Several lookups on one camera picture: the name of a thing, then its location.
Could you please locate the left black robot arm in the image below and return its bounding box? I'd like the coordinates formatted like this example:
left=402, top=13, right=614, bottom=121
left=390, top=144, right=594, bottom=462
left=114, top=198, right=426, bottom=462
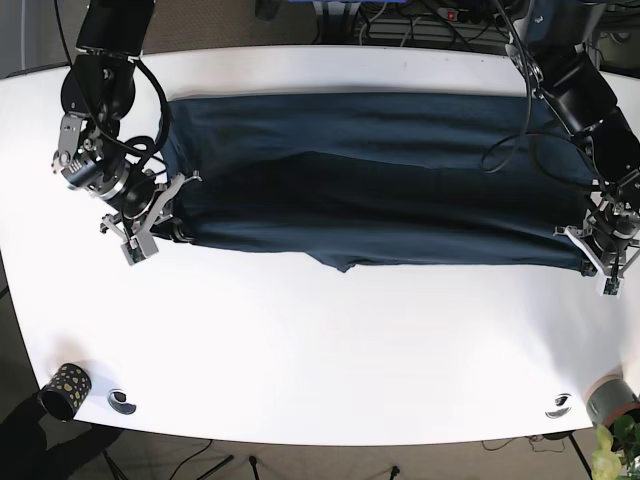
left=513, top=1, right=639, bottom=296

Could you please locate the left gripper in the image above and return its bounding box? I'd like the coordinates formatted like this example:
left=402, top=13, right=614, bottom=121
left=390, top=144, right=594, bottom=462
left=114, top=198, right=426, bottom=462
left=554, top=210, right=639, bottom=297

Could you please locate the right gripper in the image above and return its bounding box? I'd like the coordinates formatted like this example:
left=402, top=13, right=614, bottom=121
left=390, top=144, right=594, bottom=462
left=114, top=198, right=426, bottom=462
left=99, top=172, right=202, bottom=266

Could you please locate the metal table grommet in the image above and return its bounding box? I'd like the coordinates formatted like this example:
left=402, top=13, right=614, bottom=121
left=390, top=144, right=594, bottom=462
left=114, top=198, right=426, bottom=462
left=107, top=389, right=137, bottom=415
left=544, top=393, right=574, bottom=420

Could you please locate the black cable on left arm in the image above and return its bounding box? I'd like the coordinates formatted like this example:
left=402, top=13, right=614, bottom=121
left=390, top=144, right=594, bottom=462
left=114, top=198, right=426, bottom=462
left=480, top=0, right=601, bottom=191

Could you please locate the navy blue T-shirt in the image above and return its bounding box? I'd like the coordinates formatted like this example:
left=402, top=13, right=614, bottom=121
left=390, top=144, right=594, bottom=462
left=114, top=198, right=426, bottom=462
left=162, top=93, right=592, bottom=272

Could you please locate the grey plant pot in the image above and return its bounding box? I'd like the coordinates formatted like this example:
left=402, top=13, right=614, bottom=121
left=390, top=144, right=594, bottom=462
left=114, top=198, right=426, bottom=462
left=584, top=375, right=639, bottom=427

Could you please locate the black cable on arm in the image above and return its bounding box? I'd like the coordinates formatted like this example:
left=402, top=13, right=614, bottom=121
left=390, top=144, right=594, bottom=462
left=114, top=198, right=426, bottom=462
left=480, top=0, right=601, bottom=191
left=50, top=0, right=171, bottom=161

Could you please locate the black floral cup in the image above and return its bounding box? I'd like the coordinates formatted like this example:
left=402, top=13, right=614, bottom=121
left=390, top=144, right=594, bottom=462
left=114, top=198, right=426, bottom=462
left=38, top=363, right=92, bottom=422

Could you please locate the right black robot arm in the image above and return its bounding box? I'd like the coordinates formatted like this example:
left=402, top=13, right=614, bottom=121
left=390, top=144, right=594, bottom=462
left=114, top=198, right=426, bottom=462
left=51, top=1, right=200, bottom=265

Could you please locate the right metal table grommet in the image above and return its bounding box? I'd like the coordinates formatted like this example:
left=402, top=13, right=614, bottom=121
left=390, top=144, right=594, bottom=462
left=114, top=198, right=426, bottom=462
left=544, top=393, right=574, bottom=420

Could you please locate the left metal table grommet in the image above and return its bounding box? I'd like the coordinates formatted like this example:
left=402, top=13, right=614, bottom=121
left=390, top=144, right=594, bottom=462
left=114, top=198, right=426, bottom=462
left=107, top=389, right=137, bottom=415

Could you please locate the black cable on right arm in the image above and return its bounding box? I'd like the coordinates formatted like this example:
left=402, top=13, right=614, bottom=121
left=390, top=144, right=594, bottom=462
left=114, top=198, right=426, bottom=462
left=50, top=0, right=171, bottom=161

